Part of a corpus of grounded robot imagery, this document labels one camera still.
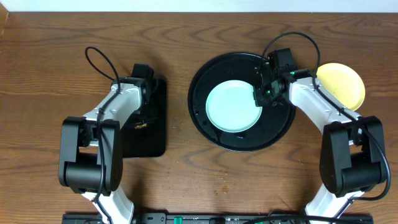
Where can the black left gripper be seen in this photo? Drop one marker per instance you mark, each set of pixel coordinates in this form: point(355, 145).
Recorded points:
point(152, 93)

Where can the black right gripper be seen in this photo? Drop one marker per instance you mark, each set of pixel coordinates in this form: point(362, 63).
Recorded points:
point(261, 100)

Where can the green yellow sponge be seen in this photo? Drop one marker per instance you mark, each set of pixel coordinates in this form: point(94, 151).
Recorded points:
point(140, 126)

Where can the light green plate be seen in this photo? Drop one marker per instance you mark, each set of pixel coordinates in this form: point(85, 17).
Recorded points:
point(230, 106)

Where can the yellow plate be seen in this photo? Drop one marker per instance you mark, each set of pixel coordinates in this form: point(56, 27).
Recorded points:
point(343, 83)

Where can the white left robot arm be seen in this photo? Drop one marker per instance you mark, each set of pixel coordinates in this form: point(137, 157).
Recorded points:
point(91, 156)

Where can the rectangular black tray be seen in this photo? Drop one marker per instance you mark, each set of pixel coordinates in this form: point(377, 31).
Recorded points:
point(149, 141)

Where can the round black tray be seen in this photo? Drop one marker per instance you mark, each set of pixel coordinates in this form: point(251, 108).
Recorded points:
point(274, 120)

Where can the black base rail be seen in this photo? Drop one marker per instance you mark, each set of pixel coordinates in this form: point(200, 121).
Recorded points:
point(162, 218)

